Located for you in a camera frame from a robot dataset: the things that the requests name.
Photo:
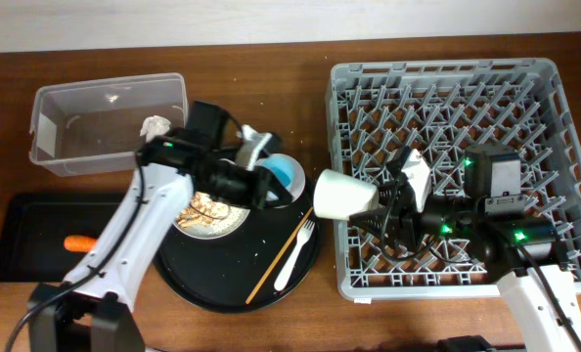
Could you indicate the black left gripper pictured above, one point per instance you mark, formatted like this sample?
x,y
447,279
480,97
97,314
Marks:
x,y
268,182

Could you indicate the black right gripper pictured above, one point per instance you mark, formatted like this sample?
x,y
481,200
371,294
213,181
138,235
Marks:
x,y
404,221

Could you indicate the cream plastic cup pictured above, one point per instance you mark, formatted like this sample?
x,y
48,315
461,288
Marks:
x,y
338,196

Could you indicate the white tissue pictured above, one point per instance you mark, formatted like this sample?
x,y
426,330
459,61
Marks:
x,y
154,126

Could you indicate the orange carrot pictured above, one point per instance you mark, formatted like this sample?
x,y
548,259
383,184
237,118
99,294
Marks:
x,y
78,243

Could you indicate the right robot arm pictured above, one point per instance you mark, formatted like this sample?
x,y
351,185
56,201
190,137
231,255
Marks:
x,y
524,255

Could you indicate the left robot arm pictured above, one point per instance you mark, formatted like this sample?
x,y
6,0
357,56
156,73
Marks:
x,y
91,310

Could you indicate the grey dishwasher rack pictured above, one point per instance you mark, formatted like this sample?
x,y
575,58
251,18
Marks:
x,y
440,108

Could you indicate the clear plastic waste bin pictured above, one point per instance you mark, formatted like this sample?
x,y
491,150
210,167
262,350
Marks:
x,y
96,126

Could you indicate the light blue plastic cup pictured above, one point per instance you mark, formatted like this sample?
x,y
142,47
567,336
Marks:
x,y
281,167

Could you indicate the pink shallow bowl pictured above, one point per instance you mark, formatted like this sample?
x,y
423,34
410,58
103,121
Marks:
x,y
299,181

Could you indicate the white plastic fork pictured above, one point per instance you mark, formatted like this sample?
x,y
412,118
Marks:
x,y
302,237

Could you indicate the wooden chopstick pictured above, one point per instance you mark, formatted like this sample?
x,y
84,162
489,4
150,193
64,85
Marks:
x,y
278,257

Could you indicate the grey plate with food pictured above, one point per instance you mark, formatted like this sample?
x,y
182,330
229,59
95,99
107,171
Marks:
x,y
207,219

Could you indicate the round black serving tray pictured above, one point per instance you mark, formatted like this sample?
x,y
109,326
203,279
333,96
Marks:
x,y
222,275

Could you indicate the black rectangular tray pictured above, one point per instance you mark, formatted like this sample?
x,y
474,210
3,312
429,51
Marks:
x,y
32,242

